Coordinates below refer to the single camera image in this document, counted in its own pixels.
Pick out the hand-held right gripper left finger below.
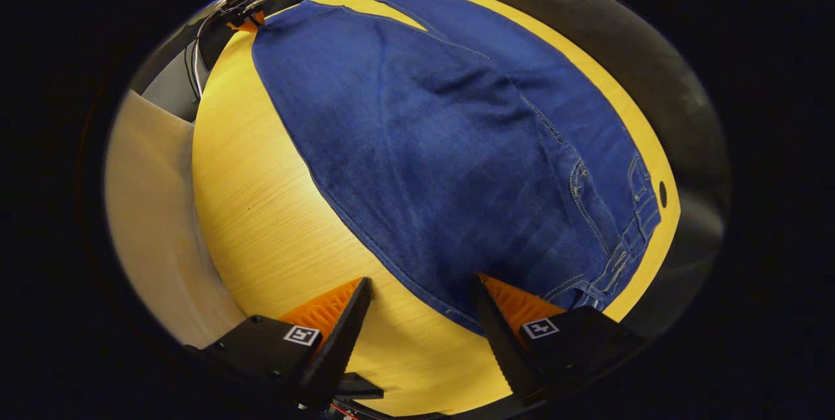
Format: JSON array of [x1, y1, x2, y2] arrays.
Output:
[[186, 277, 372, 411]]

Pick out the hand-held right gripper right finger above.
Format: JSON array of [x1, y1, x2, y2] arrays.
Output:
[[475, 273, 646, 408]]

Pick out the blue jeans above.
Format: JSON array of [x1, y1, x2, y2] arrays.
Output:
[[251, 0, 661, 336]]

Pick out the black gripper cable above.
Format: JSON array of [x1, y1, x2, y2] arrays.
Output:
[[185, 9, 222, 100]]

